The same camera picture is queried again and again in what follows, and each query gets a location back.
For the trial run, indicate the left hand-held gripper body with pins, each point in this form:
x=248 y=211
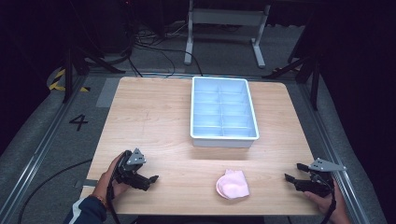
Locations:
x=130 y=165

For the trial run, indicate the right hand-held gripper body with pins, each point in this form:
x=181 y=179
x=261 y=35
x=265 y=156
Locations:
x=317 y=183

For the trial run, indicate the pink sock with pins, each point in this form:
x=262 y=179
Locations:
x=233 y=185

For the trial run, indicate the white divided plastic box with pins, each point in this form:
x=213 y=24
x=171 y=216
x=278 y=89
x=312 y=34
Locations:
x=222 y=109

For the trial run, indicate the person's right hand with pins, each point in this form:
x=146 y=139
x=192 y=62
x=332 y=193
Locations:
x=337 y=207

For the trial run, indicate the person's left hand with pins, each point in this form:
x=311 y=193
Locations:
x=105 y=183

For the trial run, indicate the grey floor tape patch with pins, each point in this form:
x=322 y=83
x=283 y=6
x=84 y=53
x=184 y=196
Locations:
x=107 y=93

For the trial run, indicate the black tripod stand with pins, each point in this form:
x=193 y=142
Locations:
x=76 y=62
x=311 y=68

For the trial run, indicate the yellow black hazard tape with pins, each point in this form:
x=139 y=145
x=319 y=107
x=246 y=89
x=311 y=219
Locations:
x=56 y=82

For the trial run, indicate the aluminium floor rail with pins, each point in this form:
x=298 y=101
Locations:
x=336 y=155
x=40 y=149

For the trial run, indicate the white metal stand frame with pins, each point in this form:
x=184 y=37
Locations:
x=229 y=17

